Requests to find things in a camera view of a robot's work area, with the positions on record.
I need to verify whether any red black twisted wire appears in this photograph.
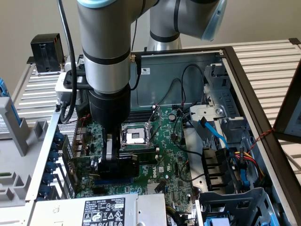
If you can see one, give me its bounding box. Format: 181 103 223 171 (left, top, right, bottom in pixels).
248 128 276 153

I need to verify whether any open grey PC case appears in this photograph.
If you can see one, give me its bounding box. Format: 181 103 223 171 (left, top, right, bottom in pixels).
24 46 301 226

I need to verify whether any green GPU with black shroud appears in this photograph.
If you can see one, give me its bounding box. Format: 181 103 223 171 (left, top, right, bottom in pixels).
63 134 141 186

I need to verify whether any blue plastic rack part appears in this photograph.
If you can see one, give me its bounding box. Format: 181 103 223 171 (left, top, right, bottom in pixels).
0 78 20 124

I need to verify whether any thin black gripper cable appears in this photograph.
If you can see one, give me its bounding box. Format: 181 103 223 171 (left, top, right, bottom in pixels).
130 18 142 92

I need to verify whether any thin red wire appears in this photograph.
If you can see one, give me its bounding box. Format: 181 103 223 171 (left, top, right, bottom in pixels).
77 113 92 143

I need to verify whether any white rod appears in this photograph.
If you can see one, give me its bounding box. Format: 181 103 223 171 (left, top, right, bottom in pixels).
281 150 301 170

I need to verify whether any blue plastic disk tray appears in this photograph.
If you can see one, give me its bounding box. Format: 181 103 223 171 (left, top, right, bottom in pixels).
204 217 230 226

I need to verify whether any yellow red wire bundle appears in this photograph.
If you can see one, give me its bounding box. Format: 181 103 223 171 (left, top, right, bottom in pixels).
231 150 268 183

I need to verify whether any grey metal disk bay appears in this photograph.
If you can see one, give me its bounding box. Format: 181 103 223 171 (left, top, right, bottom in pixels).
203 63 252 142

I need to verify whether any green motherboard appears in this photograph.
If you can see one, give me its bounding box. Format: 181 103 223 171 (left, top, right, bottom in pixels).
72 105 200 212

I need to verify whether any black CPU cooler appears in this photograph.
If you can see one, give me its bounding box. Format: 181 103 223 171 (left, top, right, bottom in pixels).
30 32 67 76

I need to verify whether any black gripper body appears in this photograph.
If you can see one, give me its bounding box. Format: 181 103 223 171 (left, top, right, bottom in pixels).
88 83 132 137

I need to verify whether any thin black arched wire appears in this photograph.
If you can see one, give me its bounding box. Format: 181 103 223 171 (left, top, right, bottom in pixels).
155 78 183 107

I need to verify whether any grey perforated disk cage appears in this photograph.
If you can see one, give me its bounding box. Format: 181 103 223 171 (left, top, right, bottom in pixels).
196 187 277 226

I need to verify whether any thin metal locking lever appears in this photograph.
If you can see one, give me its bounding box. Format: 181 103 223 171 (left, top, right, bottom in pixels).
119 140 153 147

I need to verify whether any black plastic fan shroud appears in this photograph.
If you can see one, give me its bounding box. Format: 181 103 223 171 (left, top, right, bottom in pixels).
201 146 236 192

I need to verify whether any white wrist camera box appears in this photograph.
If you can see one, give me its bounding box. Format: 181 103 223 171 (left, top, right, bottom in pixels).
54 70 91 105

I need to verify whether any black RAM stick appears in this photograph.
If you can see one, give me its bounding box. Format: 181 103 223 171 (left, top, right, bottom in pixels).
137 153 159 165

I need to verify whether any dark framed screen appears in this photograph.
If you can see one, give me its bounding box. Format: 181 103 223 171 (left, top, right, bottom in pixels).
273 70 301 144

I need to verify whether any grey power supply with label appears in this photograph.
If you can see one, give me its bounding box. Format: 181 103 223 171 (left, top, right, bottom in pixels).
27 193 168 226

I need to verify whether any silver chipset heatsink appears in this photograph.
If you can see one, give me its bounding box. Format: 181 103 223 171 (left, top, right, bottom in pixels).
146 182 166 195

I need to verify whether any CPU socket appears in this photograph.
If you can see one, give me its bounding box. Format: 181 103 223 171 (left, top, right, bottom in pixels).
119 122 154 151

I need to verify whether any grey parts rack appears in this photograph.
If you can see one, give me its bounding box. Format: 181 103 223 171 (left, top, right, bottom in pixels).
0 96 50 209

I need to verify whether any blue expansion slot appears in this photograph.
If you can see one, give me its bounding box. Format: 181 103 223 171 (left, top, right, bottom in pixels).
94 178 135 186

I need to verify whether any metal socket cover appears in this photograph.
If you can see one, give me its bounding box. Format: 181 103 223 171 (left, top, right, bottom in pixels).
147 105 164 145

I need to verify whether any blue plastic latch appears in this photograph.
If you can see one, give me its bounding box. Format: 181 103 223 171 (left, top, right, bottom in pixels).
239 146 250 187

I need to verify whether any thick black camera cable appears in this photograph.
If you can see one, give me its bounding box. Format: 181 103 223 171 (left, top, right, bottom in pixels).
57 0 79 125

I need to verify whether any blue flat disk wire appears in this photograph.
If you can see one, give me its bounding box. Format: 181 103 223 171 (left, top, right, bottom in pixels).
198 118 230 151

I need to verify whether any black wire across board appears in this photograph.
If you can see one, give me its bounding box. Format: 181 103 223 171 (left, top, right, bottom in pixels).
173 135 205 158

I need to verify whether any silver disk bay bracket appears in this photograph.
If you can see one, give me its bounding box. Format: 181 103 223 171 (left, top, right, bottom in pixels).
189 104 227 125

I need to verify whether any looped black wire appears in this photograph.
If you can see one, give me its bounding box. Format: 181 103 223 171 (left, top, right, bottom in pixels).
180 161 206 182

